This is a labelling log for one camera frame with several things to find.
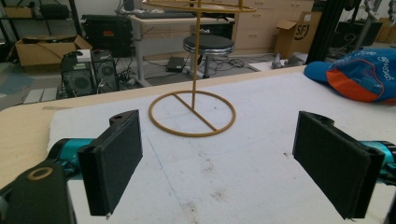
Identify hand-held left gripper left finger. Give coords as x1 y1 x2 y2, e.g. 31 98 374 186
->
78 109 144 217

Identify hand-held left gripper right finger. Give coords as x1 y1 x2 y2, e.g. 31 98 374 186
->
292 110 386 220

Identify white table mat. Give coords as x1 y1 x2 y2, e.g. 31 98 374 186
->
46 72 396 224

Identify grey floor panels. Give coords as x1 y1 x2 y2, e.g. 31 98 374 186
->
22 87 59 105

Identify blue and orange bag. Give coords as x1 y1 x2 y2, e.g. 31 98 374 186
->
303 47 396 106

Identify small white box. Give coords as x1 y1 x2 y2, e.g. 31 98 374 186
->
76 49 92 63

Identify small black floor box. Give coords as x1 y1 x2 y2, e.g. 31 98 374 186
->
165 56 186 74

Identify large black equipment case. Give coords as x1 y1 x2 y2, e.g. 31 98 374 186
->
81 14 134 59

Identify open cardboard box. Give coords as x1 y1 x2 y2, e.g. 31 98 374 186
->
14 35 93 68

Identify printed cardboard box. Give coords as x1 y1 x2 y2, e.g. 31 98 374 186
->
274 11 322 60

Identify beige desk with white legs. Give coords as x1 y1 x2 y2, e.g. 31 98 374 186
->
127 12 236 88

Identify black metal shelf rack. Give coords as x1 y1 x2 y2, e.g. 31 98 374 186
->
0 0 82 62

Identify round black stool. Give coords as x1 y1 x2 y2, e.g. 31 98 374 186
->
182 34 236 79

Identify wooden drawer cabinet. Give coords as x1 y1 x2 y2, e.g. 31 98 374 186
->
233 0 316 55

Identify black bag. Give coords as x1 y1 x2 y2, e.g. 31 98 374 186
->
39 3 71 20

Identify small cardboard box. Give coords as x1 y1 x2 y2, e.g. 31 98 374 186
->
4 6 35 19

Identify gold wire hat stand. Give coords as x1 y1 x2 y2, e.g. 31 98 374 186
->
143 0 258 138

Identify black metal frame post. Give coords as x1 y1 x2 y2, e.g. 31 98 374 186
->
306 0 345 64

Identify floor cables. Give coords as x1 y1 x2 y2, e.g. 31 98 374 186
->
211 57 250 72

